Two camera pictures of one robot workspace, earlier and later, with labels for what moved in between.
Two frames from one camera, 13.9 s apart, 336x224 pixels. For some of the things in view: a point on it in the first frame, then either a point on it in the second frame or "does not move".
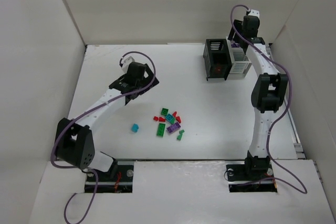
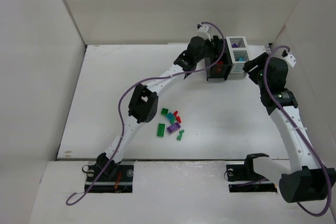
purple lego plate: x=173 y=128 does not move
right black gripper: x=233 y=33 -> x=252 y=66
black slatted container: x=217 y=59 does not move
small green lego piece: x=179 y=136 does not move
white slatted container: x=240 y=62 does not move
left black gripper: x=148 y=81 -> x=217 y=61
